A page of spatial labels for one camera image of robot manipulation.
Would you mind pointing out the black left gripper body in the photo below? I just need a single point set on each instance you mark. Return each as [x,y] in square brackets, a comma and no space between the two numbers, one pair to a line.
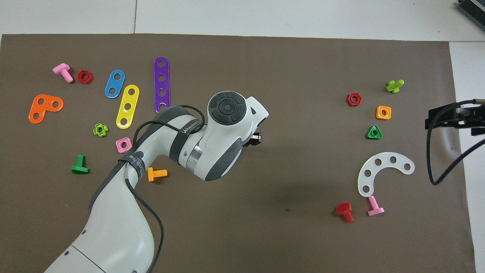
[248,142]

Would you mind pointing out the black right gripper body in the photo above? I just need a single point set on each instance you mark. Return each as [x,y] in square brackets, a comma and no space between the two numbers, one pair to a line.
[447,119]

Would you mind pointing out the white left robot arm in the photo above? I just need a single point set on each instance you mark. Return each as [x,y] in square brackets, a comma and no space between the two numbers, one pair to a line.
[113,212]

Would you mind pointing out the lime cross-head screw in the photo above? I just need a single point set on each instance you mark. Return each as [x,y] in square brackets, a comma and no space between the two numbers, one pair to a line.
[394,87]

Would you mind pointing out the orange square nut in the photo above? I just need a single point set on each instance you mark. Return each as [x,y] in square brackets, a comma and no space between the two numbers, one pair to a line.
[378,115]

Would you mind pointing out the green triangular nut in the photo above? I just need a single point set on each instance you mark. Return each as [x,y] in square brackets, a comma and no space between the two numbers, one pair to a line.
[369,136]

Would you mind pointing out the red hexagonal nut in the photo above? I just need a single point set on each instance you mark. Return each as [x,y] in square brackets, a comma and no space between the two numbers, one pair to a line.
[349,101]
[80,77]

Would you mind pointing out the orange plastic screw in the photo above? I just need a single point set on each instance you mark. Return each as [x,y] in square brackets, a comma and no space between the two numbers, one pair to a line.
[157,174]

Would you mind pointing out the pink plastic screw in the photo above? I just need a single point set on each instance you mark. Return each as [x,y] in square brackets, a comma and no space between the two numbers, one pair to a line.
[61,69]
[375,209]

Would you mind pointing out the red plastic screw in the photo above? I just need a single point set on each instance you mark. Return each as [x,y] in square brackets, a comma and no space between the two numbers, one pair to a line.
[344,209]

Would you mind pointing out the pink square nut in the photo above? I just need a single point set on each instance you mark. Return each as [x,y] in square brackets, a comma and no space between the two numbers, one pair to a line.
[118,147]

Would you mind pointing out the lime cross-shaped nut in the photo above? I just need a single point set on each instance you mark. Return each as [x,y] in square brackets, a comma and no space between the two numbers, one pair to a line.
[105,129]

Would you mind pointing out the green plastic screw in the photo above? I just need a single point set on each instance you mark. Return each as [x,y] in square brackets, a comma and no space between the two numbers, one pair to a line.
[80,168]

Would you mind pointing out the white curved perforated strip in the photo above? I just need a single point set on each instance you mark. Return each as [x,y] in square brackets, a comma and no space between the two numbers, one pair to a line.
[385,160]

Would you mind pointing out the brown table mat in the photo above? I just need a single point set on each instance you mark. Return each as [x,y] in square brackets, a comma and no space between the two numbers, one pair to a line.
[303,68]

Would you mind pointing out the purple four-hole strip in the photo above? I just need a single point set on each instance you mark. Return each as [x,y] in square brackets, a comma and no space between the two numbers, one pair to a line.
[161,85]

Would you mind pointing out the black ribbed device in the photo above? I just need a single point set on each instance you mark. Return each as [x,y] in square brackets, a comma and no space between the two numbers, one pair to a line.
[473,9]

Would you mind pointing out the yellow three-hole strip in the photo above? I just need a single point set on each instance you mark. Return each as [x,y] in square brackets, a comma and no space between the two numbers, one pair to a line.
[130,98]

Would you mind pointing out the blue two-hole strip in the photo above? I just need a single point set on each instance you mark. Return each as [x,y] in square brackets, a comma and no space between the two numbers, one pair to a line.
[114,84]

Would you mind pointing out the orange three-hole angled plate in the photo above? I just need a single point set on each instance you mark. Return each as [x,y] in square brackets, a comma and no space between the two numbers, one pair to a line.
[45,108]

